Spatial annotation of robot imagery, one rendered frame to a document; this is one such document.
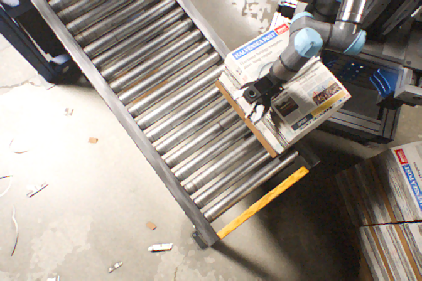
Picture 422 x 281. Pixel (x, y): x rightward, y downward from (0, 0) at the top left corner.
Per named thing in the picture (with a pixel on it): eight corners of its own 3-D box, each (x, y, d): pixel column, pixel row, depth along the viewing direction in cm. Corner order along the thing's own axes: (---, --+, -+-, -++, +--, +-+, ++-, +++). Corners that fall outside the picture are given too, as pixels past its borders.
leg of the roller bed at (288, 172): (277, 185, 227) (312, 165, 161) (270, 191, 225) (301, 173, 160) (271, 178, 228) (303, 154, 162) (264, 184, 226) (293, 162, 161)
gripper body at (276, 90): (275, 100, 128) (297, 78, 119) (260, 108, 122) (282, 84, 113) (260, 83, 129) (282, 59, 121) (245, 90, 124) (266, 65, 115)
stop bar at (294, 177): (308, 172, 148) (310, 171, 146) (220, 241, 140) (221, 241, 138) (303, 165, 148) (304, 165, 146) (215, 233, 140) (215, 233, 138)
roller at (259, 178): (299, 155, 154) (302, 153, 150) (207, 226, 146) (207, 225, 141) (291, 146, 155) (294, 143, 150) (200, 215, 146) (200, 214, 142)
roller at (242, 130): (270, 120, 157) (270, 112, 152) (179, 186, 148) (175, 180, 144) (263, 113, 159) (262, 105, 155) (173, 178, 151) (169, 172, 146)
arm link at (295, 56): (324, 33, 109) (325, 51, 104) (301, 59, 117) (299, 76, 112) (302, 19, 108) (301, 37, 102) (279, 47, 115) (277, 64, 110)
